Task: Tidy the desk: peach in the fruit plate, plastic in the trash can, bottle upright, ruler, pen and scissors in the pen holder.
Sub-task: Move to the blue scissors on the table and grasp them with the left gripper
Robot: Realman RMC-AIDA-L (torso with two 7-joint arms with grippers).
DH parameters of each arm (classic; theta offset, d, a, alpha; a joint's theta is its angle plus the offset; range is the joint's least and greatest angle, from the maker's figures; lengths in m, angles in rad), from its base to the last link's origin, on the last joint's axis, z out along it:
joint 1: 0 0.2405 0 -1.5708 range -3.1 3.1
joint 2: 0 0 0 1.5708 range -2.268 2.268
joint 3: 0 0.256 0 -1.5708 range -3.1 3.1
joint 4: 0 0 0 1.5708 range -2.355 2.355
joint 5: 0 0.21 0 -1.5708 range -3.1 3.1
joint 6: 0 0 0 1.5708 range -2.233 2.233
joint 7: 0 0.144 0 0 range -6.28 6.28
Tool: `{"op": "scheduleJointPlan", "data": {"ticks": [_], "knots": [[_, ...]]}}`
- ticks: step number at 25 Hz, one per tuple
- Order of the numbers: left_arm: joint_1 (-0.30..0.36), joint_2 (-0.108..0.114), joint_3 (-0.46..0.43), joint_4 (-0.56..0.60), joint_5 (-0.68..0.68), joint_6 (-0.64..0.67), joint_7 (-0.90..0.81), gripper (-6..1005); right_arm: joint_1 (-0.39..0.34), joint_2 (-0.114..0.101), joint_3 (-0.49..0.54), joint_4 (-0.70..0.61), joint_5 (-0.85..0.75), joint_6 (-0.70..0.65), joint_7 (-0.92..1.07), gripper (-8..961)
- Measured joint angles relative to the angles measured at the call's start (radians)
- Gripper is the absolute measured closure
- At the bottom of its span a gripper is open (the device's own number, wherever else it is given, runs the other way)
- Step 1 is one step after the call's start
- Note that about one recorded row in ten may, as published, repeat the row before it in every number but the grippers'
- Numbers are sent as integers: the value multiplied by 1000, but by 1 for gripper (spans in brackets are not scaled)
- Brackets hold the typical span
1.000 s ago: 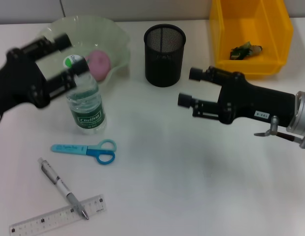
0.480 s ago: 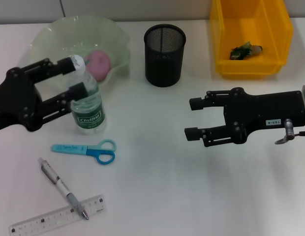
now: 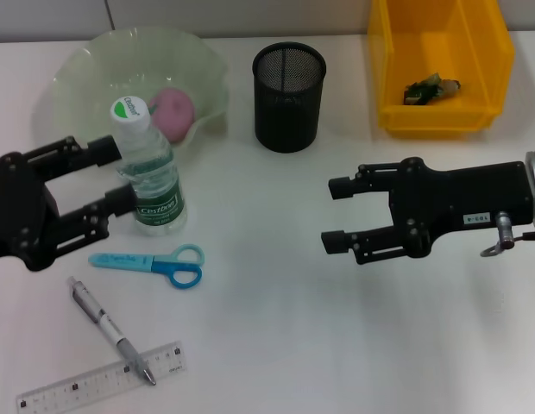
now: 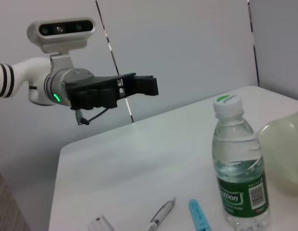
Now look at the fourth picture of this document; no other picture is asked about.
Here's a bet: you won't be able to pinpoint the clear green-label water bottle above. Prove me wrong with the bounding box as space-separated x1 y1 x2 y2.
211 94 272 231

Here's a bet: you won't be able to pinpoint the blue sheathed scissors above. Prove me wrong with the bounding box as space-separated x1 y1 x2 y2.
188 199 212 231

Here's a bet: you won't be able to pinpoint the green glass fruit plate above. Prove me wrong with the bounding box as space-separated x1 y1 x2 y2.
256 112 298 198

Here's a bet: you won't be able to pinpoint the silver ballpoint pen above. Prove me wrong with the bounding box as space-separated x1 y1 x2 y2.
146 197 177 231

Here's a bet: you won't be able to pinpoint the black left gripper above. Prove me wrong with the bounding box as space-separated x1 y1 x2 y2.
63 72 160 110

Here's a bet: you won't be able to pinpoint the clear plastic ruler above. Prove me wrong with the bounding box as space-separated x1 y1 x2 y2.
88 215 115 231

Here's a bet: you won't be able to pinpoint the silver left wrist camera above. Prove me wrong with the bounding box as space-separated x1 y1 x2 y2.
26 18 96 73

